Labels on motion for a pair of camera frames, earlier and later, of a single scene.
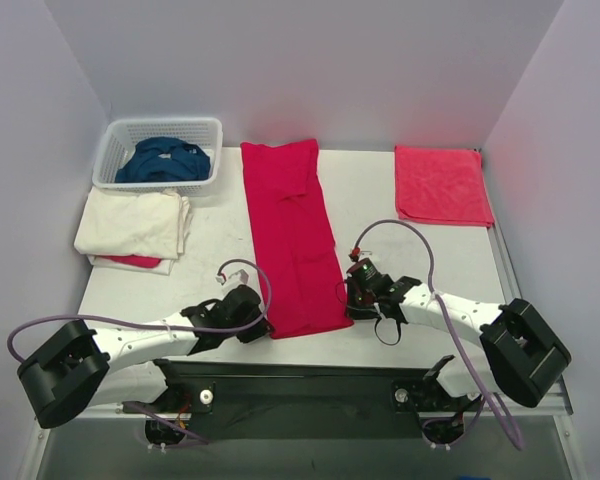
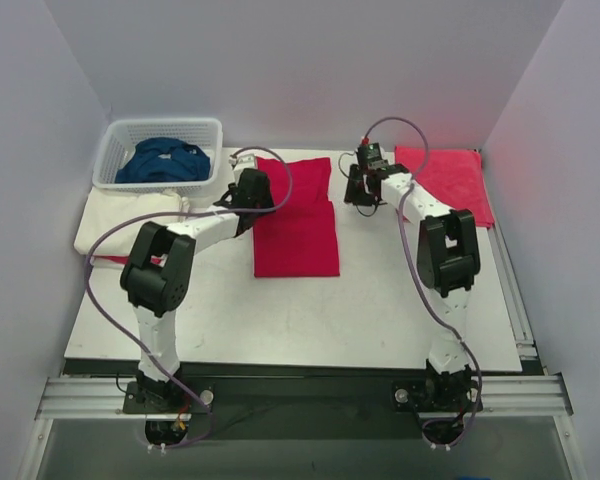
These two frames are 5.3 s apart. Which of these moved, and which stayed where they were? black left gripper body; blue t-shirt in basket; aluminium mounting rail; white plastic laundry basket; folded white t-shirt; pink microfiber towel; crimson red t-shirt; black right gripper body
Moved: black right gripper body; crimson red t-shirt; black left gripper body
Stayed: white plastic laundry basket; folded white t-shirt; aluminium mounting rail; pink microfiber towel; blue t-shirt in basket
